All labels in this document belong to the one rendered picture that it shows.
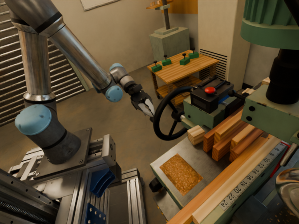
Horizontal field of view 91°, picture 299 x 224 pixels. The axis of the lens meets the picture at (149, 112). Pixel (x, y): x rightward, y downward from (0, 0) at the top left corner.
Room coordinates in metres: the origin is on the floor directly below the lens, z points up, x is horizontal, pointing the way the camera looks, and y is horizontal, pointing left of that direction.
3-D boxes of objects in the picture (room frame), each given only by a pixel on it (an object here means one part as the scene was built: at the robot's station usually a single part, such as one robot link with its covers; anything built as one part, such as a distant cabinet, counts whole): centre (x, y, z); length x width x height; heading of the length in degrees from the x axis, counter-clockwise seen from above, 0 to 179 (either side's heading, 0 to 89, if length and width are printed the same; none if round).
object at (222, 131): (0.26, -0.23, 0.94); 0.17 x 0.02 x 0.07; 112
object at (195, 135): (0.28, -0.12, 0.92); 0.04 x 0.03 x 0.04; 102
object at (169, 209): (0.23, 0.04, 0.58); 0.12 x 0.08 x 0.08; 22
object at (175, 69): (1.66, -0.52, 0.32); 0.66 x 0.57 x 0.64; 102
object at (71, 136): (0.50, 0.43, 0.87); 0.15 x 0.15 x 0.10
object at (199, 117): (0.39, -0.22, 0.91); 0.15 x 0.14 x 0.09; 112
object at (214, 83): (0.39, -0.21, 0.99); 0.13 x 0.11 x 0.06; 112
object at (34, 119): (0.51, 0.43, 0.98); 0.13 x 0.12 x 0.14; 21
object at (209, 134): (0.28, -0.24, 0.93); 0.25 x 0.01 x 0.07; 112
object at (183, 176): (0.20, -0.03, 0.91); 0.10 x 0.07 x 0.02; 22
